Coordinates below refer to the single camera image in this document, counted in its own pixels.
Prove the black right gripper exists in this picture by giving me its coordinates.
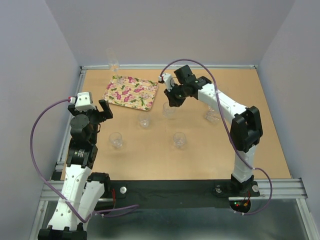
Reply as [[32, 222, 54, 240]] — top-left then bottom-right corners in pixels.
[[163, 82, 187, 108]]

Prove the small clear glass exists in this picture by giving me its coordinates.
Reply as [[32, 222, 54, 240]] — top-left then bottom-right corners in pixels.
[[162, 102, 177, 119], [109, 132, 123, 148], [173, 132, 187, 148], [138, 112, 151, 128]]

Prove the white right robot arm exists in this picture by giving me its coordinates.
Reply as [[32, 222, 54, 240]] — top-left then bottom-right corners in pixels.
[[158, 65, 263, 195]]

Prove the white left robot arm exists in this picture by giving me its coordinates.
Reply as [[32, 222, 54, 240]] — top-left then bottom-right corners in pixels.
[[37, 97, 113, 240]]

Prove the floral patterned tray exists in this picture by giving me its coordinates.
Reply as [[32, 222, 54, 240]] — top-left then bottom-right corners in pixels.
[[102, 75, 159, 111]]

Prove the tall clear stemmed glass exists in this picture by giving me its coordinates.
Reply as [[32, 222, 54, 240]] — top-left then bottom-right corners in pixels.
[[106, 48, 120, 72]]

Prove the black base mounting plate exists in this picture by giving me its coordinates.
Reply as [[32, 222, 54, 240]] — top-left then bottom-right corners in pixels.
[[98, 179, 260, 209]]

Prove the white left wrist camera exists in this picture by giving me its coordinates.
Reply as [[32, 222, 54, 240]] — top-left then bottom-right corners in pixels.
[[75, 92, 95, 112]]

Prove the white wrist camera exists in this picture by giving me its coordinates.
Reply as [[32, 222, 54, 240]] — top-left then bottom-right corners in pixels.
[[75, 92, 95, 112], [158, 73, 176, 92]]

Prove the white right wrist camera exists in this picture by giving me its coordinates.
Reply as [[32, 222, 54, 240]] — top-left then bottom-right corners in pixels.
[[158, 73, 176, 92]]

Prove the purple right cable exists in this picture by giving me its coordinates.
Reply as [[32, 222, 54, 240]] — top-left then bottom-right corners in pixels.
[[159, 58, 274, 217]]

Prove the front aluminium rail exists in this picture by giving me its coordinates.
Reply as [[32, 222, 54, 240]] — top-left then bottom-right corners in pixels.
[[40, 178, 308, 201]]

